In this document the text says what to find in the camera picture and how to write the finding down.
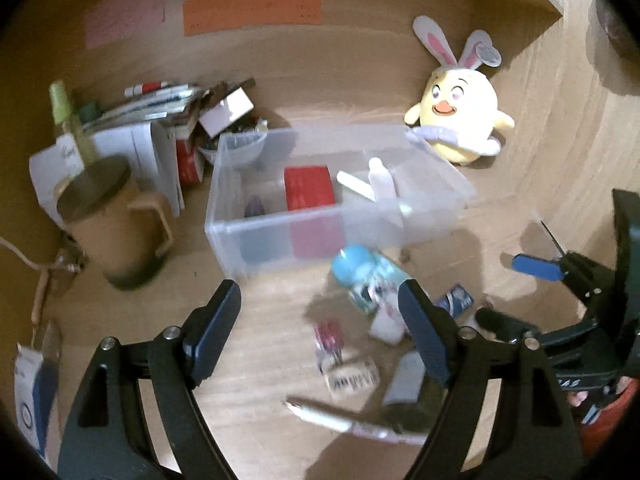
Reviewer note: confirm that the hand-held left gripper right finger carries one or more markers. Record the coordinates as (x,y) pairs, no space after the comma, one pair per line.
(425,340)

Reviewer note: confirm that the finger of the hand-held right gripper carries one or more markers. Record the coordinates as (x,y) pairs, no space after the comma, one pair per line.
(537,266)
(505,325)

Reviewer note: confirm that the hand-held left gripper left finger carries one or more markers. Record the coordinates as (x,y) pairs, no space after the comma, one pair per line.
(215,332)

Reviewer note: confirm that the small white bottle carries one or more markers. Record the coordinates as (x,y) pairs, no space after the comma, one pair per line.
(386,327)

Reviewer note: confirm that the grey white tube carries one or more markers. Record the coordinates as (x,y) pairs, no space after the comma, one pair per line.
(405,380)

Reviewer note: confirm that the dark green bottle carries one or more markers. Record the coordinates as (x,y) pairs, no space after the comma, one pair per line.
(417,412)

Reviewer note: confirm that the white printed card packet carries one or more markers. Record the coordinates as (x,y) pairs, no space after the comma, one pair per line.
(352,380)

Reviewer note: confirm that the blue-lidded printed jar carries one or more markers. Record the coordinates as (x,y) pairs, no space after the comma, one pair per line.
(362,272)

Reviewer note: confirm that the clear plastic storage box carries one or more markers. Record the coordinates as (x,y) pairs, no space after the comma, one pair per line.
(260,245)

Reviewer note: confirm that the white pen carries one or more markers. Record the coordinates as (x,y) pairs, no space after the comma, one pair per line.
(340,420)

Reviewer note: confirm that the person's right forearm red sleeve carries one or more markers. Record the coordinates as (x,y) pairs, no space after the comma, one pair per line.
(612,425)

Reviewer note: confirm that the person's right hand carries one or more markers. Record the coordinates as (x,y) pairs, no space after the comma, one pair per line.
(579,400)

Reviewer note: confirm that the small square packet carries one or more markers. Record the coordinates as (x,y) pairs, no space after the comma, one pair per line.
(454,301)

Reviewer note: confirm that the beige mug with dark lid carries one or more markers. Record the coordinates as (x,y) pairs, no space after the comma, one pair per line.
(112,225)

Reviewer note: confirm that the white-capped cosmetic tube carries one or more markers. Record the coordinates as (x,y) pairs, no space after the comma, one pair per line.
(381,180)

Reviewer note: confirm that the white stick tube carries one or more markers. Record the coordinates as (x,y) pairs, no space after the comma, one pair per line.
(355,186)

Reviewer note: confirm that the red carton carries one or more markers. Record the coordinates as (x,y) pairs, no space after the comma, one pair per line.
(189,162)

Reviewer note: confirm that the red flat box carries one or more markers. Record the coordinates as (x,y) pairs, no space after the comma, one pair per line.
(307,187)

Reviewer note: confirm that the yellow chick plush bunny ears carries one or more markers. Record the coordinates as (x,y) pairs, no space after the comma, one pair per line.
(457,105)

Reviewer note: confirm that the clear bowl with trinkets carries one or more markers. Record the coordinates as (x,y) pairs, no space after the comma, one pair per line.
(235,152)

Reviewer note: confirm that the white and blue package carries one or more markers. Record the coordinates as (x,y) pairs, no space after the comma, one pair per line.
(32,395)

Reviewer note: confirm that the small white cardboard box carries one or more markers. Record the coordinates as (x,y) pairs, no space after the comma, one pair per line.
(225,112)

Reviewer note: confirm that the stack of booklets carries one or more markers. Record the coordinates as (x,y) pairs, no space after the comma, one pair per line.
(150,107)

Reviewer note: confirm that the dark brown object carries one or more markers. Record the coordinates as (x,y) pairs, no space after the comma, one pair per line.
(225,91)

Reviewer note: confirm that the dark round object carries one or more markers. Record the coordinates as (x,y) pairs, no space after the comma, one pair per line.
(620,25)

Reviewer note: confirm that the green spray bottle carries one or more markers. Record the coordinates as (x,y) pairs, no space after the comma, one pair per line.
(72,125)

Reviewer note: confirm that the red and white marker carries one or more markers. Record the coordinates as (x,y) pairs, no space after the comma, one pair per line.
(145,89)

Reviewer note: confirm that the orange paper note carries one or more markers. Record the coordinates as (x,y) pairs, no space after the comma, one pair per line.
(250,12)

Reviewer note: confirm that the pink paper note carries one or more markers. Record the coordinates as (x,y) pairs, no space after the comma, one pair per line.
(122,17)

